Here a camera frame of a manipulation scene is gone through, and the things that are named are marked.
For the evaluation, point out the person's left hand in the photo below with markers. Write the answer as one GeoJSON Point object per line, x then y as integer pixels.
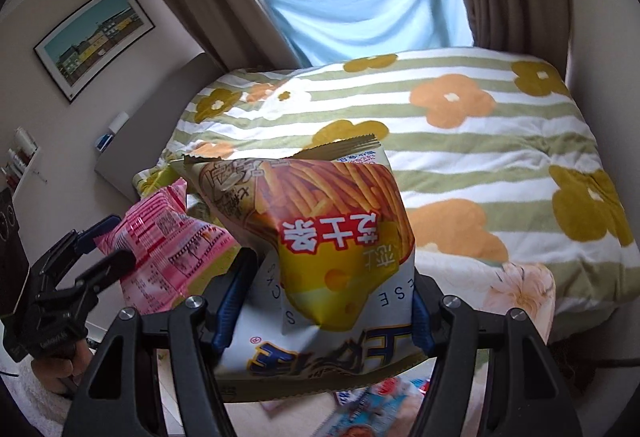
{"type": "Point", "coordinates": [60, 369]}

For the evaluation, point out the bottles on wall shelf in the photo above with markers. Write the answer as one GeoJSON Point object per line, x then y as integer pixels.
{"type": "Point", "coordinates": [22, 157]}

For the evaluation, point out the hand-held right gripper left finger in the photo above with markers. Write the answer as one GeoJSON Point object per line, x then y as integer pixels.
{"type": "Point", "coordinates": [232, 304]}

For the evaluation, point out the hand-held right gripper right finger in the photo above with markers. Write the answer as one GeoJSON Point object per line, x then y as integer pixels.
{"type": "Point", "coordinates": [424, 329]}

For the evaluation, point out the heap of mixed colourful packets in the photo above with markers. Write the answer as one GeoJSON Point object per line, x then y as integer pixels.
{"type": "Point", "coordinates": [365, 409]}

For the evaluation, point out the green striped floral blanket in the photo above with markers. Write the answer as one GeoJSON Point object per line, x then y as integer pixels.
{"type": "Point", "coordinates": [500, 157]}

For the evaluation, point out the white lint roller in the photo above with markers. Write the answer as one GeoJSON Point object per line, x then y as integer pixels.
{"type": "Point", "coordinates": [117, 123]}

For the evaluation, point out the cream blanket with leaf stripe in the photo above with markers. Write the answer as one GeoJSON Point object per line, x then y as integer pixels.
{"type": "Point", "coordinates": [522, 297]}

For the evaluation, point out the pink snack packet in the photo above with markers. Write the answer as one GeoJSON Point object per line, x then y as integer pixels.
{"type": "Point", "coordinates": [155, 247]}

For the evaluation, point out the person's left forearm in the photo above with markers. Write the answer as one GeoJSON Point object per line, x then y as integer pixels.
{"type": "Point", "coordinates": [35, 409]}

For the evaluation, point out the yellow cheese stick packet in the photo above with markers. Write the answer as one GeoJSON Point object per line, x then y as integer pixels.
{"type": "Point", "coordinates": [320, 242]}

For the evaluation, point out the framed picture of houses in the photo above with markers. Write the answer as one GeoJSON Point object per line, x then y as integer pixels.
{"type": "Point", "coordinates": [92, 42]}

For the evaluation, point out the grey headboard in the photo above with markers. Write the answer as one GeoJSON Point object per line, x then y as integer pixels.
{"type": "Point", "coordinates": [160, 117]}

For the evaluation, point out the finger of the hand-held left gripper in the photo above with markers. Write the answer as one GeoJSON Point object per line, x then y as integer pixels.
{"type": "Point", "coordinates": [107, 269]}
{"type": "Point", "coordinates": [65, 247]}

